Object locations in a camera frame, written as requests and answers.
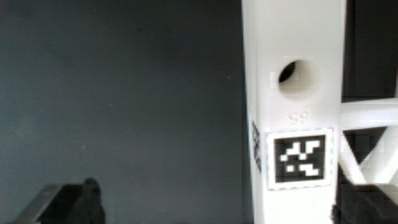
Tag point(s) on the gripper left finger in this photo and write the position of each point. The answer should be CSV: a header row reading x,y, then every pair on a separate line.
x,y
67,204

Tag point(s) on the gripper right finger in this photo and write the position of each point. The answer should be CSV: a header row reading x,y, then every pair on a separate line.
x,y
365,206

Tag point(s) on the white chair side frame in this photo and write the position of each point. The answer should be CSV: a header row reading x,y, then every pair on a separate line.
x,y
323,142

